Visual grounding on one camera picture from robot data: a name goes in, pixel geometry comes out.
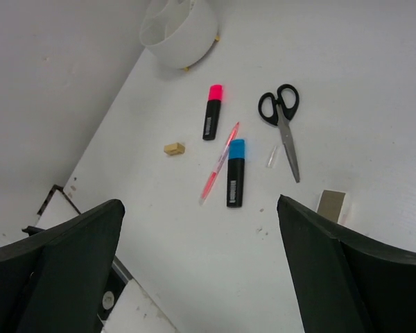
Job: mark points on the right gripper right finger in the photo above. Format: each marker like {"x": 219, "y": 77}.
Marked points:
{"x": 345, "y": 281}

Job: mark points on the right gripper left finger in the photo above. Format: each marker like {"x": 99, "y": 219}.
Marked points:
{"x": 17, "y": 265}

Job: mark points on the beige eraser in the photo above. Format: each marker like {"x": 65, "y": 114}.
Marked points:
{"x": 174, "y": 149}

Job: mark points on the black handled scissors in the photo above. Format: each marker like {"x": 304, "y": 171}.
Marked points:
{"x": 281, "y": 117}

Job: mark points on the white round divided container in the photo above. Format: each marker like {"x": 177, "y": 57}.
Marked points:
{"x": 179, "y": 33}

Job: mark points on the pink cap black highlighter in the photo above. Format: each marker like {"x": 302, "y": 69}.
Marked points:
{"x": 212, "y": 112}

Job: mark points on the pink clear pen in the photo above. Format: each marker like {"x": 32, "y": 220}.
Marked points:
{"x": 218, "y": 166}

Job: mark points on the blue cap black highlighter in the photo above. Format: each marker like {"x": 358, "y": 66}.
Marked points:
{"x": 235, "y": 173}

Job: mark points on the clear pen cap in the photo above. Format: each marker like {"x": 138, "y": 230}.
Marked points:
{"x": 272, "y": 157}

